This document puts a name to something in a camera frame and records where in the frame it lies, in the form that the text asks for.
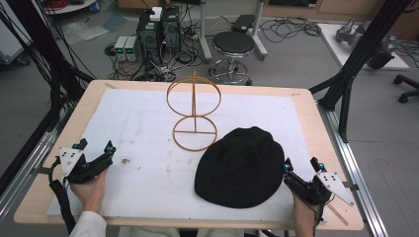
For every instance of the black flat box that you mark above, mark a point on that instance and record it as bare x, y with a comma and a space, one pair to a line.
243, 23

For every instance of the black metal frame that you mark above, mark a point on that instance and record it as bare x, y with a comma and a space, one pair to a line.
56, 65
355, 62

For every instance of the person's right hand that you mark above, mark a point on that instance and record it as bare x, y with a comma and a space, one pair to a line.
304, 214

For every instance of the grey metal stand leg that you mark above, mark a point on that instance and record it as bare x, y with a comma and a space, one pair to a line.
205, 36
259, 36

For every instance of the black computer tower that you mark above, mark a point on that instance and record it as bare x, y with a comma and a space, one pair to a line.
148, 36
171, 29

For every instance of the grey robot parts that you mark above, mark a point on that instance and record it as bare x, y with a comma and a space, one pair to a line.
349, 33

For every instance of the grey power supply unit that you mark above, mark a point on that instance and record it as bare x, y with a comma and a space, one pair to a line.
120, 47
132, 47

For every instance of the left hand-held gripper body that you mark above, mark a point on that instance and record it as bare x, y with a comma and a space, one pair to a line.
89, 169

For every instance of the black round stool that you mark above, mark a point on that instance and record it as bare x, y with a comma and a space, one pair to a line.
233, 44

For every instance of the black brimmed hat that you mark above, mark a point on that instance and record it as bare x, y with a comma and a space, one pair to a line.
240, 168

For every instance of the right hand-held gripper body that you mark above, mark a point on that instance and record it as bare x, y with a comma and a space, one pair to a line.
308, 192

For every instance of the aluminium table rail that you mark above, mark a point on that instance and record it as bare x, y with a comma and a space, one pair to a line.
26, 171
355, 171

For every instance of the person's lap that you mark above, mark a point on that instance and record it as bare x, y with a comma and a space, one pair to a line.
181, 232

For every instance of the white table mat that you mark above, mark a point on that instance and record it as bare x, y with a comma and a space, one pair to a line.
148, 184

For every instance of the white box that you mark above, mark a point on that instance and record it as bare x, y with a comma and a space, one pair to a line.
155, 14

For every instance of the person's left hand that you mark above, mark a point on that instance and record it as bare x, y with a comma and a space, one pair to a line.
89, 194

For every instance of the black office chair base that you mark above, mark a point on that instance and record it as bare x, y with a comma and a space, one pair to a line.
406, 87

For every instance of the white platform board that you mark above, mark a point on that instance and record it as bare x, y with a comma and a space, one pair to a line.
332, 42

